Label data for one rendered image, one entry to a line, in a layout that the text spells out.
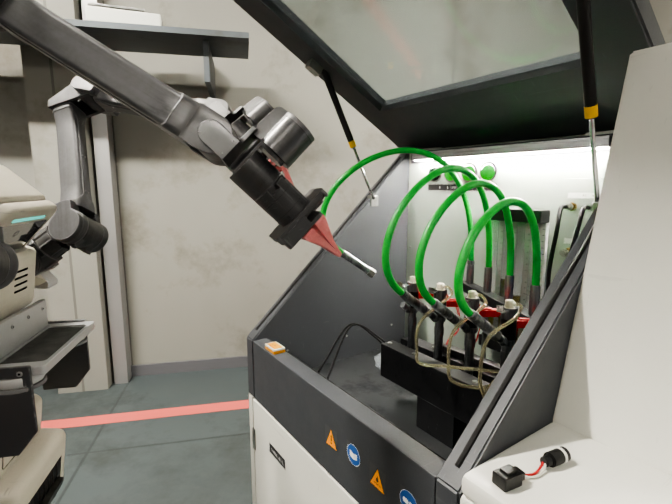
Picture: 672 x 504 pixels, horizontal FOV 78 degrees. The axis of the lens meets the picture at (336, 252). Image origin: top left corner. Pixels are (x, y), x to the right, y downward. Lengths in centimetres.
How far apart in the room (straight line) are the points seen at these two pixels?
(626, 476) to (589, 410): 10
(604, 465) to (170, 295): 286
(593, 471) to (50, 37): 93
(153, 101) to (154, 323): 271
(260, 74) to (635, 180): 269
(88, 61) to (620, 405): 88
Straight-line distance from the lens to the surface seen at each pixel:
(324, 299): 120
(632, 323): 73
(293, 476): 108
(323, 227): 62
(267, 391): 109
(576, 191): 105
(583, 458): 71
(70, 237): 110
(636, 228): 75
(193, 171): 309
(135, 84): 68
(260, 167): 60
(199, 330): 326
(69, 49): 74
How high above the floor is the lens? 134
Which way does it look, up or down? 9 degrees down
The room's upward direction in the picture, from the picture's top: straight up
